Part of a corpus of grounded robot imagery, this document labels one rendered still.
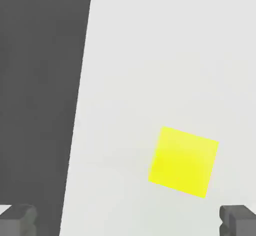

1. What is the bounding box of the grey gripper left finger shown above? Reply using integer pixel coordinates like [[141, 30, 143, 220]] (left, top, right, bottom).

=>
[[0, 204, 38, 236]]

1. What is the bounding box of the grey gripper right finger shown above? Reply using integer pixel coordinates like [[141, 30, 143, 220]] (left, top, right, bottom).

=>
[[219, 204, 256, 236]]

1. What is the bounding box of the small yellow cube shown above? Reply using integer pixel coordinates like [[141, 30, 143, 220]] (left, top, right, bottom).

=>
[[148, 126, 220, 199]]

